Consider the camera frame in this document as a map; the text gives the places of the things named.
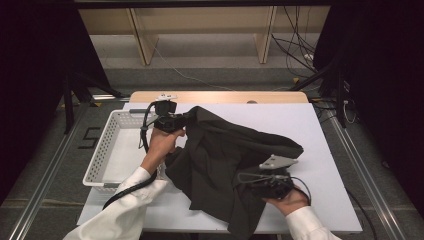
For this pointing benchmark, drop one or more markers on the black overhead frame bar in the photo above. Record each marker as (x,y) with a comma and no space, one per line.
(200,4)

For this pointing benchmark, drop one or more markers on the metal floor rail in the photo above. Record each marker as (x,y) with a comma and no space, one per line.
(370,186)
(45,190)

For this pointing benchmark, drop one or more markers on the white perforated plastic basket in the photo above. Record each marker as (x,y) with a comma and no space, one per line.
(120,153)

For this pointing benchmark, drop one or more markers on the short metal rail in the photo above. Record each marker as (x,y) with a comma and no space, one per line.
(110,97)

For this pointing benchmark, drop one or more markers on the dark grey skirt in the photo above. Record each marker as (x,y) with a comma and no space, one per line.
(220,150)

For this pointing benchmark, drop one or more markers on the black metal stand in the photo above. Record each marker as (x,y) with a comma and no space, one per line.
(340,100)

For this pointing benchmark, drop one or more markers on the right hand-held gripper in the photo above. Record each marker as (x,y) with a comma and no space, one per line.
(271,186)

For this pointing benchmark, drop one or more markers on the person's right hand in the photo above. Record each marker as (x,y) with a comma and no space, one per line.
(290,201)

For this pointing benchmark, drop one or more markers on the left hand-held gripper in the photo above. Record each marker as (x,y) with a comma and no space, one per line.
(168,121)

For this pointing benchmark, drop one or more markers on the light wooden bench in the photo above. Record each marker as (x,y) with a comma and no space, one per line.
(200,20)

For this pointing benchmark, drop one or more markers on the black tripod stand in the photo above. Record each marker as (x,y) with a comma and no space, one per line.
(68,110)

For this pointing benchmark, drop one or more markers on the person's left hand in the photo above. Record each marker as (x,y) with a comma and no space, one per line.
(161,146)

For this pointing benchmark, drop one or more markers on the white power strip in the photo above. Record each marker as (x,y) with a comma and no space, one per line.
(310,57)

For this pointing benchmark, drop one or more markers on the black curtain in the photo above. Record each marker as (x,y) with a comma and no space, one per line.
(383,83)
(33,83)

